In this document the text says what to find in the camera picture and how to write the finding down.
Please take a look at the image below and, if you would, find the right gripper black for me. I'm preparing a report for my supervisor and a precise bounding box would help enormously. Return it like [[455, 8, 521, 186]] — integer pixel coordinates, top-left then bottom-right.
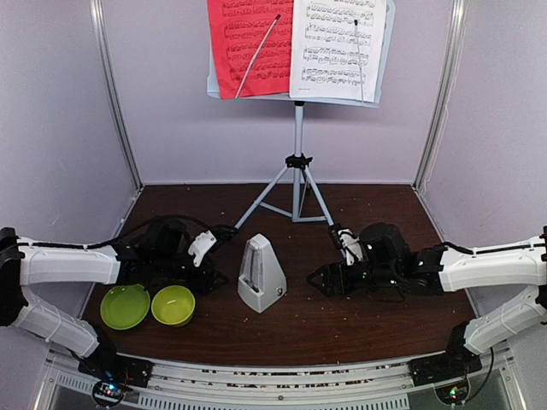
[[307, 259, 400, 298]]

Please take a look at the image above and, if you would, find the grey metronome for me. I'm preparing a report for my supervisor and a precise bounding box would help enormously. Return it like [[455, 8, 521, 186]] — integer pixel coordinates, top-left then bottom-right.
[[238, 234, 287, 313]]

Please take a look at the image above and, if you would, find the white perforated music stand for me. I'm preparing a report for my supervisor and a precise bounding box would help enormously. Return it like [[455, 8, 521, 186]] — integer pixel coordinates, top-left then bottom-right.
[[208, 1, 395, 231]]

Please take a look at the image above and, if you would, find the white sheet music page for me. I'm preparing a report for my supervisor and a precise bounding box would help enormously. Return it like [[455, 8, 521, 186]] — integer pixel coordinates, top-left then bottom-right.
[[289, 0, 387, 104]]

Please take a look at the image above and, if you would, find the red sheet music page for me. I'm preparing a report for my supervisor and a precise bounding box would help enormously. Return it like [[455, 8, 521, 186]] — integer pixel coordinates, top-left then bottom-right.
[[207, 0, 294, 100]]

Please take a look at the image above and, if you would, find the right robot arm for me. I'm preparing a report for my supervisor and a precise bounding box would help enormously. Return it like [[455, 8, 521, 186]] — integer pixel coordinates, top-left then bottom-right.
[[307, 223, 546, 378]]

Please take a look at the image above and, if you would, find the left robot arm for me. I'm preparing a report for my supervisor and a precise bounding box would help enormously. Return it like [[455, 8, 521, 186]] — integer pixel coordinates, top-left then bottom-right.
[[1, 215, 237, 380]]

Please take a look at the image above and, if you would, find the yellow-green bowl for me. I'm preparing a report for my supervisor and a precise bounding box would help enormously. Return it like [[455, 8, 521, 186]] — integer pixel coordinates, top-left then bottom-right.
[[151, 285, 196, 327]]

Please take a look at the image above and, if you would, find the green plate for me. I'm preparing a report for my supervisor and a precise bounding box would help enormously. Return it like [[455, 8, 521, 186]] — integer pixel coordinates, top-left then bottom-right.
[[100, 284, 150, 331]]

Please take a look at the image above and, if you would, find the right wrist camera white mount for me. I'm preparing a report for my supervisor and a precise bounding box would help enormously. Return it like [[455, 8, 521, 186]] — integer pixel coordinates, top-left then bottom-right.
[[328, 224, 365, 266]]

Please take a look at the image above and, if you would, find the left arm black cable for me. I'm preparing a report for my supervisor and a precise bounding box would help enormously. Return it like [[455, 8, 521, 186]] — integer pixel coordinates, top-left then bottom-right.
[[16, 214, 239, 251]]

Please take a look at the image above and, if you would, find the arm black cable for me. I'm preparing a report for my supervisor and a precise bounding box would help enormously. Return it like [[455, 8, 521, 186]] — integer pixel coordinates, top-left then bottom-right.
[[16, 214, 239, 251], [439, 241, 547, 257]]

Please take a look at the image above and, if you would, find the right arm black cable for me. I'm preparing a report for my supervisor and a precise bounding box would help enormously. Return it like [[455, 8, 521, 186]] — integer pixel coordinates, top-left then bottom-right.
[[439, 241, 547, 257]]

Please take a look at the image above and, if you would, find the aluminium front rail frame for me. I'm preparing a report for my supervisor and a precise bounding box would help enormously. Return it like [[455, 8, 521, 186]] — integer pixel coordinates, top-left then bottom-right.
[[31, 343, 529, 409]]

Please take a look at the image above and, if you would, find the right aluminium corner post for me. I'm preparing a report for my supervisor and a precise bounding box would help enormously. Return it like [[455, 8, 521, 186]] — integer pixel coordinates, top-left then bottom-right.
[[414, 0, 468, 195]]

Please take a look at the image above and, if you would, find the aluminium corner post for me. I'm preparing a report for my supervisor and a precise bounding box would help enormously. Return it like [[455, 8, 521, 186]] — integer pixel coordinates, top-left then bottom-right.
[[414, 0, 468, 195], [89, 0, 144, 190]]

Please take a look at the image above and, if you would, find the left aluminium corner post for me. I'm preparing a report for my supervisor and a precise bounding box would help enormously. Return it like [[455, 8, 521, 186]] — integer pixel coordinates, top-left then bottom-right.
[[89, 0, 144, 190]]

